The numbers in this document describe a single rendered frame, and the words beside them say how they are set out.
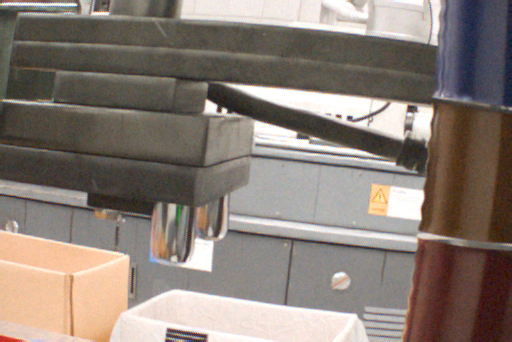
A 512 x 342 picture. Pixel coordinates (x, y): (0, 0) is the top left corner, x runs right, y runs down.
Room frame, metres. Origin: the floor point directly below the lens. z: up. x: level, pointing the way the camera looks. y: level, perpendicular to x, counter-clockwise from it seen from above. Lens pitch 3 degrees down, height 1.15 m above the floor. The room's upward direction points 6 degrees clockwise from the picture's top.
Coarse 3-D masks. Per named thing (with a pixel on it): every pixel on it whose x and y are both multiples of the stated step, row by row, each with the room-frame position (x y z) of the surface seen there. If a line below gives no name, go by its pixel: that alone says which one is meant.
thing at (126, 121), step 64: (128, 0) 0.59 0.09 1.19; (64, 64) 0.57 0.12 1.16; (128, 64) 0.56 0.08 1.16; (192, 64) 0.56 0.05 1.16; (256, 64) 0.56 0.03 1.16; (320, 64) 0.56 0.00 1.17; (384, 64) 0.56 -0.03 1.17; (0, 128) 0.53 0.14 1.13; (64, 128) 0.53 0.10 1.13; (128, 128) 0.53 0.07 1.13; (192, 128) 0.53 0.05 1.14; (128, 192) 0.53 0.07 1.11; (192, 192) 0.53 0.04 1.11
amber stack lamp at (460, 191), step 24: (432, 120) 0.34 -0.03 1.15; (456, 120) 0.33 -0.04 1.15; (480, 120) 0.33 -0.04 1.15; (504, 120) 0.33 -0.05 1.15; (432, 144) 0.34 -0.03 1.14; (456, 144) 0.33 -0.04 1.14; (480, 144) 0.33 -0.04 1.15; (504, 144) 0.33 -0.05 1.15; (432, 168) 0.34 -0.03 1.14; (456, 168) 0.33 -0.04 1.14; (480, 168) 0.33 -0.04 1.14; (504, 168) 0.33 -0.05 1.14; (432, 192) 0.34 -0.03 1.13; (456, 192) 0.33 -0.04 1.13; (480, 192) 0.33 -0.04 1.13; (504, 192) 0.33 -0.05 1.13; (432, 216) 0.34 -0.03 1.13; (456, 216) 0.33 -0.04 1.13; (480, 216) 0.33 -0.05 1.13; (504, 216) 0.33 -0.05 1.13; (480, 240) 0.33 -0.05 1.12; (504, 240) 0.33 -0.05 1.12
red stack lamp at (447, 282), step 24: (432, 240) 0.34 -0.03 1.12; (456, 240) 0.34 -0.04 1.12; (432, 264) 0.33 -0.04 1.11; (456, 264) 0.33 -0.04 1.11; (480, 264) 0.33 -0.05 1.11; (504, 264) 0.33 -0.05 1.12; (432, 288) 0.33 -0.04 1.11; (456, 288) 0.33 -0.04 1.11; (480, 288) 0.33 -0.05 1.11; (504, 288) 0.33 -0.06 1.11; (408, 312) 0.34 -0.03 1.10; (432, 312) 0.33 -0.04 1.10; (456, 312) 0.33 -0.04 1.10; (480, 312) 0.33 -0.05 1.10; (504, 312) 0.33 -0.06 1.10; (408, 336) 0.34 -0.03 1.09; (432, 336) 0.33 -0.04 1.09; (456, 336) 0.33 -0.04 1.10; (480, 336) 0.33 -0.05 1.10; (504, 336) 0.33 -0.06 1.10
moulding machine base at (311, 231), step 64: (0, 192) 5.21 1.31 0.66; (64, 192) 5.18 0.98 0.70; (256, 192) 5.10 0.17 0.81; (320, 192) 5.07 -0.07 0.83; (384, 192) 5.04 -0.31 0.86; (192, 256) 5.12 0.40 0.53; (256, 256) 5.09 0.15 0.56; (320, 256) 5.06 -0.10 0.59; (384, 256) 5.03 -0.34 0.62; (384, 320) 5.02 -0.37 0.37
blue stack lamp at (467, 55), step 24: (456, 0) 0.33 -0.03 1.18; (480, 0) 0.33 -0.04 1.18; (504, 0) 0.33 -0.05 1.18; (456, 24) 0.33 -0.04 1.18; (480, 24) 0.33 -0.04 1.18; (504, 24) 0.33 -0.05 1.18; (456, 48) 0.33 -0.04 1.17; (480, 48) 0.33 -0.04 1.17; (504, 48) 0.33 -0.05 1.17; (456, 72) 0.33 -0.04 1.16; (480, 72) 0.33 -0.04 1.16; (504, 72) 0.33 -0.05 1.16; (432, 96) 0.34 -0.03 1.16; (456, 96) 0.33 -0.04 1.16; (480, 96) 0.33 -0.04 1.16; (504, 96) 0.33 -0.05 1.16
